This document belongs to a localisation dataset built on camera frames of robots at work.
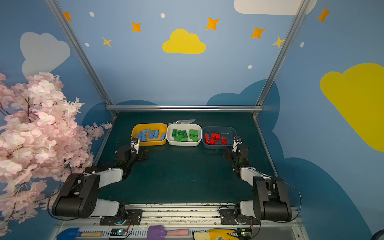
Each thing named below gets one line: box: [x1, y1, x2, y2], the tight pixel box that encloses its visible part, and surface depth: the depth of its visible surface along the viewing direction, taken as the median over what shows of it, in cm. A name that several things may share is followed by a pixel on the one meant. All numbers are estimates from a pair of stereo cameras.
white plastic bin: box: [166, 123, 202, 147], surface depth 107 cm
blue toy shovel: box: [56, 227, 103, 240], surface depth 71 cm
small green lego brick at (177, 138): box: [174, 136, 182, 142], surface depth 106 cm
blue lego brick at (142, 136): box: [137, 132, 147, 142], surface depth 106 cm
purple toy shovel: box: [146, 225, 190, 240], surface depth 71 cm
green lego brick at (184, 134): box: [182, 130, 188, 139], surface depth 109 cm
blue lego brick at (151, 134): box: [148, 130, 156, 140], surface depth 107 cm
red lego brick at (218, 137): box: [215, 133, 221, 141], surface depth 106 cm
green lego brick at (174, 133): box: [172, 128, 178, 138], surface depth 109 cm
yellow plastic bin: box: [131, 123, 168, 146], surface depth 107 cm
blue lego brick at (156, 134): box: [154, 129, 160, 139], surface depth 108 cm
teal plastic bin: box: [202, 126, 237, 149], surface depth 106 cm
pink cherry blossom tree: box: [0, 72, 112, 236], surface depth 48 cm
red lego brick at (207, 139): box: [205, 134, 210, 145], surface depth 106 cm
